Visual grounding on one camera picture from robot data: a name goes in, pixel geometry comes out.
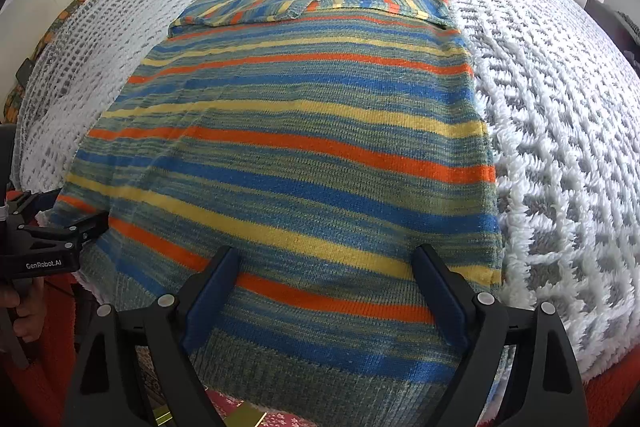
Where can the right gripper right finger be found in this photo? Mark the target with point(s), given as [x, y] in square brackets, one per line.
[544, 387]

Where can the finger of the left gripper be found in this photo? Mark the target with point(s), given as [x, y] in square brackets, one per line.
[28, 204]
[84, 231]

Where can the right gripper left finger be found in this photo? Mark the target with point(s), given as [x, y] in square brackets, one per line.
[107, 387]

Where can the striped knit sweater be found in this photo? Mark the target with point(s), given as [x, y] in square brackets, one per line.
[323, 140]

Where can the orange red clothing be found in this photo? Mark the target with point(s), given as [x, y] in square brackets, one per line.
[28, 372]

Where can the person left hand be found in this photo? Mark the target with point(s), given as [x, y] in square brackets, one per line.
[31, 310]

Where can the red patterned rug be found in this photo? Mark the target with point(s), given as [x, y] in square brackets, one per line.
[223, 404]

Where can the black smartphone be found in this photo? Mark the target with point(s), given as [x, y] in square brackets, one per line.
[23, 73]

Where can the white grey woven bedspread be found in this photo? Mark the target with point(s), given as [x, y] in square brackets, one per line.
[562, 107]

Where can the dark wooden nightstand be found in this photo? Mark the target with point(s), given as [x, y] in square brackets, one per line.
[617, 25]

